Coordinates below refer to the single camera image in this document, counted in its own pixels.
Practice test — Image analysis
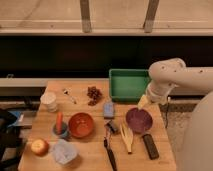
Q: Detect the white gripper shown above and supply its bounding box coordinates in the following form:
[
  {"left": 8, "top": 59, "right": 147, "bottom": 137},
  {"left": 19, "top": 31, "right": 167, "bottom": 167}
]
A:
[{"left": 137, "top": 82, "right": 168, "bottom": 109}]

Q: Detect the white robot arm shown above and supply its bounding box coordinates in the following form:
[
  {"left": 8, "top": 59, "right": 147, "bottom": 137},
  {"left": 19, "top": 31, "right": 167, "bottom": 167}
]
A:
[{"left": 145, "top": 58, "right": 213, "bottom": 171}]

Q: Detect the purple bowl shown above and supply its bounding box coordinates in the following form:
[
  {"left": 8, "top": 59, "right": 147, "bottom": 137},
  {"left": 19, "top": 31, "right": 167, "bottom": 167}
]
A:
[{"left": 126, "top": 108, "right": 153, "bottom": 134}]

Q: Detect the green plastic bin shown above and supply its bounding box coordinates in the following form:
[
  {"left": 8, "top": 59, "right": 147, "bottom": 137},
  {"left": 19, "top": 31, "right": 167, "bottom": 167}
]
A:
[{"left": 109, "top": 69, "right": 150, "bottom": 102}]

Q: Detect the blue sponge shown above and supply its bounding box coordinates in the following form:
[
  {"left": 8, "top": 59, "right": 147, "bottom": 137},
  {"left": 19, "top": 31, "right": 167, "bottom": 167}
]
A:
[{"left": 103, "top": 102, "right": 114, "bottom": 118}]

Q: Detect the yellow banana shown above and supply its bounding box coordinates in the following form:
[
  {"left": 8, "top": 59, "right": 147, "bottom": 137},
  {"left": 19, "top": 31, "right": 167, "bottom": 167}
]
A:
[{"left": 120, "top": 123, "right": 133, "bottom": 154}]

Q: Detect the black remote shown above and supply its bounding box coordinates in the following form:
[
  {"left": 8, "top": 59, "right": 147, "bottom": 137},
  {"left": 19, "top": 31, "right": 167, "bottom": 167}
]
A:
[{"left": 142, "top": 134, "right": 159, "bottom": 160}]

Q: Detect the bunch of dark grapes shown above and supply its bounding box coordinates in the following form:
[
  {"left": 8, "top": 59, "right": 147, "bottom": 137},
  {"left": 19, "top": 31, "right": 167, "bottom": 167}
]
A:
[{"left": 87, "top": 86, "right": 102, "bottom": 106}]

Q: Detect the orange bowl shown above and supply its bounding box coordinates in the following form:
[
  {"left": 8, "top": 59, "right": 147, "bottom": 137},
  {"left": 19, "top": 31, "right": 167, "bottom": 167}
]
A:
[{"left": 68, "top": 112, "right": 94, "bottom": 138}]

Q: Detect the metal spoon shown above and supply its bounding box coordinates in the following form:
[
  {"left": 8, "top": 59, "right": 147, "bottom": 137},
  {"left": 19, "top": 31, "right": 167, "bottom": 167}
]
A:
[{"left": 63, "top": 89, "right": 77, "bottom": 104}]

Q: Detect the orange carrot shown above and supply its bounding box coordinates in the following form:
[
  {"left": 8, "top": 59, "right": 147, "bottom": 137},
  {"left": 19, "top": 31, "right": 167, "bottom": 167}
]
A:
[{"left": 56, "top": 112, "right": 63, "bottom": 135}]

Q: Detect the clear plastic cup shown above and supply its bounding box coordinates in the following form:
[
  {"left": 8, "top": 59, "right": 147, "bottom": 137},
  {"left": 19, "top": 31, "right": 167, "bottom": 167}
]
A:
[{"left": 51, "top": 139, "right": 78, "bottom": 165}]

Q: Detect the white paper cup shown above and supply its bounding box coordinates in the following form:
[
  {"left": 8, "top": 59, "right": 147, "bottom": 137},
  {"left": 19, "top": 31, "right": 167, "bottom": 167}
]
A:
[{"left": 40, "top": 92, "right": 58, "bottom": 112}]

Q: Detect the red yellow apple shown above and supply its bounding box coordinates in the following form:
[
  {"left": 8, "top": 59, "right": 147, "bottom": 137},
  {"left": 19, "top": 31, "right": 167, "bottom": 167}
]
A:
[{"left": 31, "top": 139, "right": 49, "bottom": 156}]

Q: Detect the black chair at left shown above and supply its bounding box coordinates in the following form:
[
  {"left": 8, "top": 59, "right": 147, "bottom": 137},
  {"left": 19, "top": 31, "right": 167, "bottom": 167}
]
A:
[{"left": 0, "top": 108, "right": 22, "bottom": 171}]

